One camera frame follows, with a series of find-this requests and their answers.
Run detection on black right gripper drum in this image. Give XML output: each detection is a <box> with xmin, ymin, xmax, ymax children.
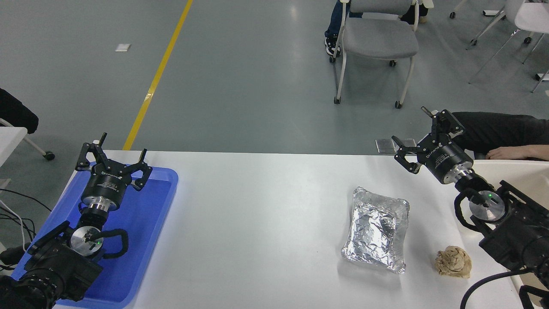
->
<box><xmin>414</xmin><ymin>133</ymin><xmax>474</xmax><ymax>185</ymax></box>

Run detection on large pale bin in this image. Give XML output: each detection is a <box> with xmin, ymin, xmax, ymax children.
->
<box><xmin>472</xmin><ymin>160</ymin><xmax>549</xmax><ymax>309</ymax></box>

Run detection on person's hand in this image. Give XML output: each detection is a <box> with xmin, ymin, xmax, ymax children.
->
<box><xmin>487</xmin><ymin>145</ymin><xmax>533</xmax><ymax>161</ymax></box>

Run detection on blue plastic tray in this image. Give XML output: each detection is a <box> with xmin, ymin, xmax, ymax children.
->
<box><xmin>11</xmin><ymin>162</ymin><xmax>179</xmax><ymax>309</ymax></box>

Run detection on person beside white table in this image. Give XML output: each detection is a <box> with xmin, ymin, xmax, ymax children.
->
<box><xmin>0</xmin><ymin>88</ymin><xmax>39</xmax><ymax>134</ymax></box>

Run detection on grey office chair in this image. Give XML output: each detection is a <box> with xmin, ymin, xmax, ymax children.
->
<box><xmin>329</xmin><ymin>0</ymin><xmax>425</xmax><ymax>109</ymax></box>

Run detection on small white table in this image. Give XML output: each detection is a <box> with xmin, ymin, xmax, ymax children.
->
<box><xmin>0</xmin><ymin>127</ymin><xmax>28</xmax><ymax>168</ymax></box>

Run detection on chair leg with caster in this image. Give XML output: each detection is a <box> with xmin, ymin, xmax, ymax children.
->
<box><xmin>0</xmin><ymin>119</ymin><xmax>56</xmax><ymax>161</ymax></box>

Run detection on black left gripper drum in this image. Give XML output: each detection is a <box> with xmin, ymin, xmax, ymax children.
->
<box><xmin>81</xmin><ymin>162</ymin><xmax>131</xmax><ymax>202</ymax></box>

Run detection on white cable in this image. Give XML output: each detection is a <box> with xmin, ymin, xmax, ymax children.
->
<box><xmin>0</xmin><ymin>199</ymin><xmax>27</xmax><ymax>253</ymax></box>

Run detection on white office chair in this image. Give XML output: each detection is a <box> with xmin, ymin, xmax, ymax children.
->
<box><xmin>467</xmin><ymin>0</ymin><xmax>549</xmax><ymax>85</ymax></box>

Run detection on crumpled foil tray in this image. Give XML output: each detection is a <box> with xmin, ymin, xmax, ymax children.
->
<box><xmin>341</xmin><ymin>186</ymin><xmax>410</xmax><ymax>274</ymax></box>

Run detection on white chair leg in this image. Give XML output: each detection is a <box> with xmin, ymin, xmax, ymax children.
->
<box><xmin>531</xmin><ymin>71</ymin><xmax>549</xmax><ymax>93</ymax></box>

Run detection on seated person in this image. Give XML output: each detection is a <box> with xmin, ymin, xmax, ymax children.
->
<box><xmin>324</xmin><ymin>0</ymin><xmax>363</xmax><ymax>58</ymax></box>

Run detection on person beside bin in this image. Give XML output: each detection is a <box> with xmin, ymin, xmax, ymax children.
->
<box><xmin>452</xmin><ymin>112</ymin><xmax>549</xmax><ymax>160</ymax></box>

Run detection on crumpled tan paper ball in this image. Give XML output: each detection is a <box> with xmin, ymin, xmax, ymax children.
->
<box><xmin>434</xmin><ymin>245</ymin><xmax>472</xmax><ymax>279</ymax></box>

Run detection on black floor cables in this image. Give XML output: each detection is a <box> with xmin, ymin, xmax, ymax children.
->
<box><xmin>0</xmin><ymin>188</ymin><xmax>53</xmax><ymax>272</ymax></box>

